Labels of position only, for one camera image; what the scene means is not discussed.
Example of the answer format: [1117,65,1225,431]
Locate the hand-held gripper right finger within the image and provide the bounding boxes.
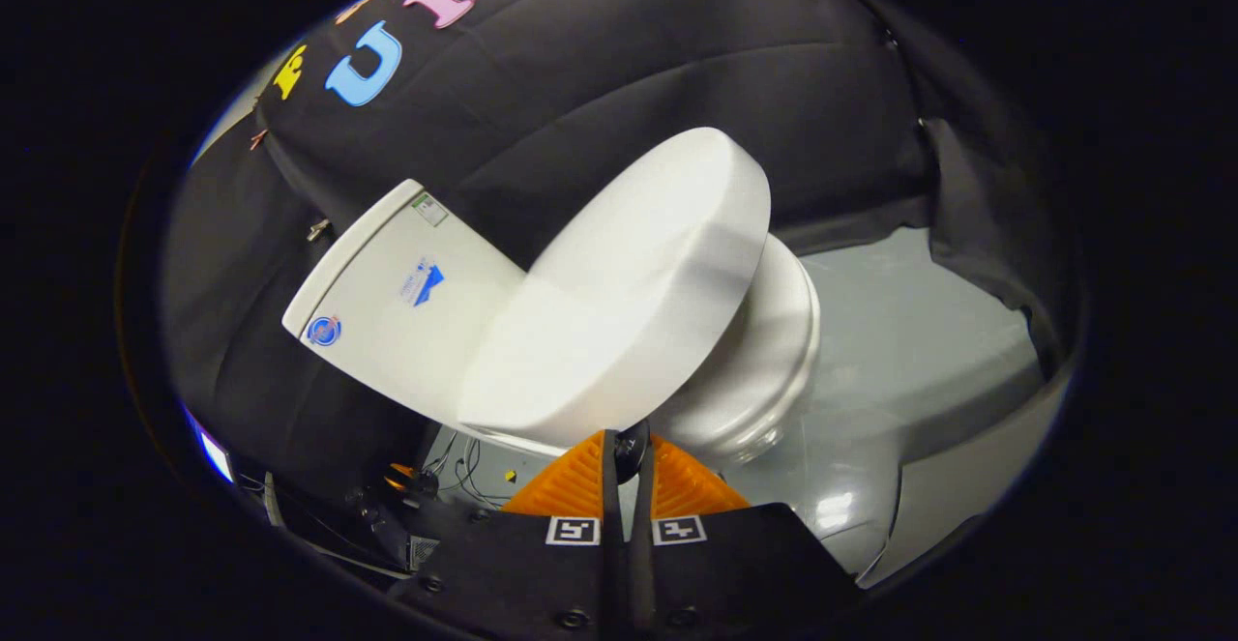
[629,433,862,638]

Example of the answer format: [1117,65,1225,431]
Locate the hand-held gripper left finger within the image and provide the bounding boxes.
[392,428,630,638]

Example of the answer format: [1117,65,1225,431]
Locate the white toilet lid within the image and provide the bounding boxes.
[457,127,773,449]

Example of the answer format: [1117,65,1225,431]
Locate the white toilet seat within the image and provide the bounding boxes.
[677,233,821,429]

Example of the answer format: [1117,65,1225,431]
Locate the white toilet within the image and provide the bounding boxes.
[282,179,821,468]

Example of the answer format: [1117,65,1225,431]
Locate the dark floor equipment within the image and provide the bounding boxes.
[348,462,443,574]

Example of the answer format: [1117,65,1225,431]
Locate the black backdrop cloth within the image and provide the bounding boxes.
[160,0,1075,487]

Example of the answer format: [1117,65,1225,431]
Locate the thin black floor cables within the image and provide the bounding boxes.
[430,433,514,509]

